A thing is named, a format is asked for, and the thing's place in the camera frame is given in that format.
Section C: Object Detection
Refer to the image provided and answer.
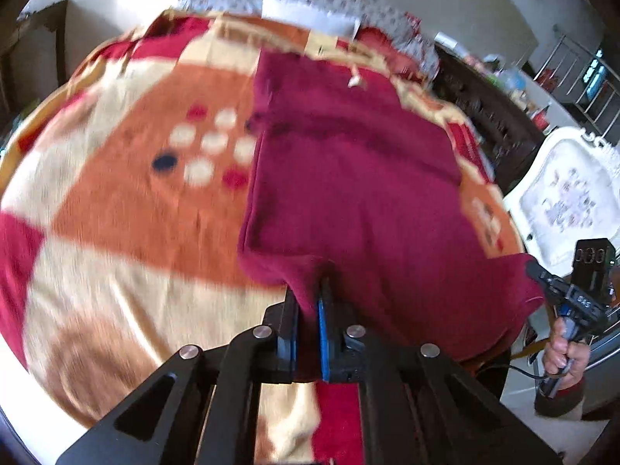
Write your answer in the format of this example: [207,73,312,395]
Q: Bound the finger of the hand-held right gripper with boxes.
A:
[525,258,557,288]

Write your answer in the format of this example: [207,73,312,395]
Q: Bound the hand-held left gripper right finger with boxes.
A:
[317,278,565,465]

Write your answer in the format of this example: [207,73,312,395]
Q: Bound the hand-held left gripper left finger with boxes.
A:
[55,288,302,465]

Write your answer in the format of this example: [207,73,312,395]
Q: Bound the maroon fleece garment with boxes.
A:
[239,51,546,383]

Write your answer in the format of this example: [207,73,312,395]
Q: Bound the person's right forearm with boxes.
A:
[535,377,588,418]

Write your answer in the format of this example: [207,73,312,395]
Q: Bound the person's right hand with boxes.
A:
[541,317,592,384]

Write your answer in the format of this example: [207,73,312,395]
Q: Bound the white upholstered chair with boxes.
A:
[501,126,620,313]

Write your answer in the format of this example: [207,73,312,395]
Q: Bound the dark wooden side table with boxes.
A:
[0,0,69,124]
[430,43,549,195]

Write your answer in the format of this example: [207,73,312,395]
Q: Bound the clear plastic bags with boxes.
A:
[484,53,530,103]

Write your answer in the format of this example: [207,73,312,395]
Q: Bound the orange red printed blanket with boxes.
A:
[0,7,530,465]

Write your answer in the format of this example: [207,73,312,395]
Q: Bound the metal railing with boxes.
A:
[533,34,620,143]

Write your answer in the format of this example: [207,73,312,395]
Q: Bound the red ruffled pillow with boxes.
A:
[356,26,428,79]

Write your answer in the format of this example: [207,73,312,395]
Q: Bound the white pillow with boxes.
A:
[262,0,362,36]

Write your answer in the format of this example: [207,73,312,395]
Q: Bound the black cable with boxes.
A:
[477,364,550,381]

